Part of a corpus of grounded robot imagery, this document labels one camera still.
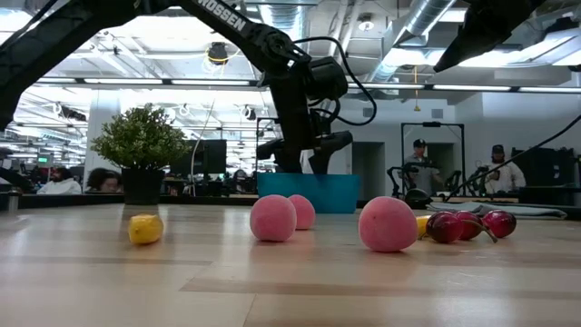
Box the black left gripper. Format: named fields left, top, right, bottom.
left=256, top=63, right=354, bottom=175

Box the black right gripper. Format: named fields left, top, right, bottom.
left=433, top=0, right=548, bottom=74

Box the pink fuzzy peach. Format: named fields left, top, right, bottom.
left=288, top=193, right=317, bottom=232
left=249, top=193, right=299, bottom=243
left=358, top=195, right=419, bottom=253

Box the dark red cherry with stem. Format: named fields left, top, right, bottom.
left=456, top=210, right=485, bottom=242
left=481, top=209, right=517, bottom=240
left=425, top=211, right=499, bottom=245

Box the blue plastic tupperware container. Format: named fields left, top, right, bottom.
left=257, top=172, right=362, bottom=214

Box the person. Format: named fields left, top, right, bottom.
left=480, top=144, right=527, bottom=194
left=35, top=166, right=84, bottom=195
left=231, top=168, right=251, bottom=194
left=84, top=167, right=123, bottom=194
left=403, top=138, right=444, bottom=196

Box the black monitor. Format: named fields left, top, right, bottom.
left=170, top=138, right=228, bottom=176

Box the black round dome device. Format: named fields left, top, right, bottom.
left=403, top=187, right=433, bottom=211

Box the black equipment cabinet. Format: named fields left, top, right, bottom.
left=510, top=145, right=578, bottom=187

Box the black plant pot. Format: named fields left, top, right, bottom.
left=121, top=168, right=166, bottom=206

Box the green bushy plant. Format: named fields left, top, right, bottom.
left=89, top=102, right=192, bottom=172

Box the grey cloth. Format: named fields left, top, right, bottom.
left=426, top=201, right=568, bottom=221

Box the black background desk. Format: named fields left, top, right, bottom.
left=517, top=183, right=581, bottom=206

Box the long ceiling light bar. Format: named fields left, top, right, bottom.
left=35, top=76, right=581, bottom=94

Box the black ceiling spotlight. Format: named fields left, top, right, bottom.
left=57, top=104, right=88, bottom=124

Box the black rectangular frame stand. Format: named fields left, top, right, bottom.
left=399, top=121, right=466, bottom=183
left=255, top=116, right=285, bottom=173

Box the silver ventilation duct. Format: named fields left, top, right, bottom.
left=365, top=0, right=458, bottom=85

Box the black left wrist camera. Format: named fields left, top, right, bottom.
left=310, top=56, right=350, bottom=102

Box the black left wrist camera cable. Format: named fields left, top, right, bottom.
left=294, top=35, right=378, bottom=127

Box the yellow hanging cord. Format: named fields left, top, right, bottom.
left=411, top=64, right=421, bottom=113

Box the white hanging cable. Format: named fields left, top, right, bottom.
left=189, top=97, right=217, bottom=197

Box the thick black slanted cable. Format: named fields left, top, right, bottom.
left=444, top=112, right=581, bottom=203

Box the black ceiling device yellow cable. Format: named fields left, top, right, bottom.
left=206, top=41, right=230, bottom=66

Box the black table edge rail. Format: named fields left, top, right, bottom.
left=0, top=193, right=581, bottom=222

